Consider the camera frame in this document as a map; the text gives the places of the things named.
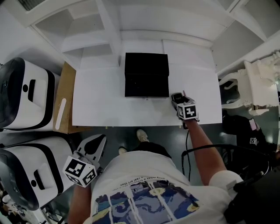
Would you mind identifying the person's black trousers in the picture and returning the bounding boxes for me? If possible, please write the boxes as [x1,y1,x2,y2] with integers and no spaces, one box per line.
[132,141,172,159]

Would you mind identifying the white ornate side table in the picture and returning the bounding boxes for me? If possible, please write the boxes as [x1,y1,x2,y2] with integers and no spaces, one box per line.
[218,50,280,117]

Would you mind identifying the black box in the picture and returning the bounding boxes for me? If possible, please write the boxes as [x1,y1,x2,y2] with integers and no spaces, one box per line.
[124,52,170,98]

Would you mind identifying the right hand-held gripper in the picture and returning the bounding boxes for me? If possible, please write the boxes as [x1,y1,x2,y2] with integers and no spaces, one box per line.
[171,92,200,122]

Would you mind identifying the person's left forearm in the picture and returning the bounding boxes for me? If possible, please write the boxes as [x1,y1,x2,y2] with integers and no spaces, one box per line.
[68,184,93,224]

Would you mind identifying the brown cardboard box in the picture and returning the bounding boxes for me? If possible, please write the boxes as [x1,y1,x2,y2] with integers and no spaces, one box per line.
[52,61,92,134]

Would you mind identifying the person's right forearm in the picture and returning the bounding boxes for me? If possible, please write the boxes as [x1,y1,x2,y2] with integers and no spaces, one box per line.
[184,119,228,187]

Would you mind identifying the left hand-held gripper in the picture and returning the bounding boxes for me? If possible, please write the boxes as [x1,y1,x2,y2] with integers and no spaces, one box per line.
[62,133,107,187]

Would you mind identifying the person's white printed shirt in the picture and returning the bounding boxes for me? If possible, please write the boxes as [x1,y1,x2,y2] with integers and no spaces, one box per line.
[84,150,244,224]

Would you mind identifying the white shelf unit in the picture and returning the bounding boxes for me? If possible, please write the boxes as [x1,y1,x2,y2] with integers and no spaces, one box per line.
[26,0,280,75]

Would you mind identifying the white and black machine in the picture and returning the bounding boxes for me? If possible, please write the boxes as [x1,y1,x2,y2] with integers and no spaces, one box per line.
[0,136,75,212]
[0,57,61,132]

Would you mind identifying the black cable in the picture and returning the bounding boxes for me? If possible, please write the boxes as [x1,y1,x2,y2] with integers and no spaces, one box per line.
[181,124,192,182]

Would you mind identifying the pink phone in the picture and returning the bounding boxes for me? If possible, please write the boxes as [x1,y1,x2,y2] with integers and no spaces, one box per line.
[248,117,260,131]

